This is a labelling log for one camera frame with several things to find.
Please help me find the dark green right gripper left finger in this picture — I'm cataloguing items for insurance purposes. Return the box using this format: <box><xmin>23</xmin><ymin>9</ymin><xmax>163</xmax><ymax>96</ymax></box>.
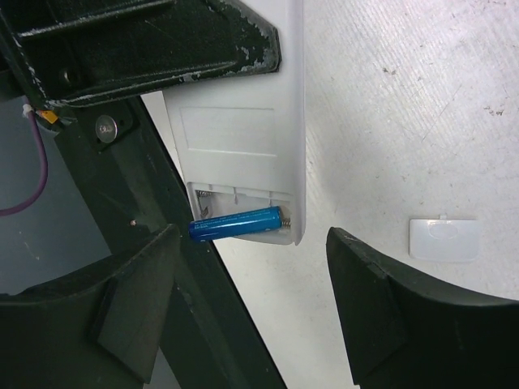
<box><xmin>1</xmin><ymin>225</ymin><xmax>179</xmax><ymax>388</ymax></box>

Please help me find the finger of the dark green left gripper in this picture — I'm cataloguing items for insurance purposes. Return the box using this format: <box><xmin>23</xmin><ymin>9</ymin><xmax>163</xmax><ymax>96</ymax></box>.
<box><xmin>1</xmin><ymin>1</ymin><xmax>282</xmax><ymax>108</ymax></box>

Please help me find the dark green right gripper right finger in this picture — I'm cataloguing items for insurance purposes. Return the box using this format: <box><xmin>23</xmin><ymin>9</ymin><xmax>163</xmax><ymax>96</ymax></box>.
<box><xmin>326</xmin><ymin>228</ymin><xmax>518</xmax><ymax>388</ymax></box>

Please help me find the small remote battery cover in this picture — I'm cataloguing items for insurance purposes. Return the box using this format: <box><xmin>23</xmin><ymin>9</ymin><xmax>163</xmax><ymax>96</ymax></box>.
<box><xmin>409</xmin><ymin>216</ymin><xmax>481</xmax><ymax>263</ymax></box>

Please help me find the small grey remote control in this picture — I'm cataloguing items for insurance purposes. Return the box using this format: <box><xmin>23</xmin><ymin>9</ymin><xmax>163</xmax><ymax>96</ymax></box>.
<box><xmin>161</xmin><ymin>1</ymin><xmax>306</xmax><ymax>245</ymax></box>

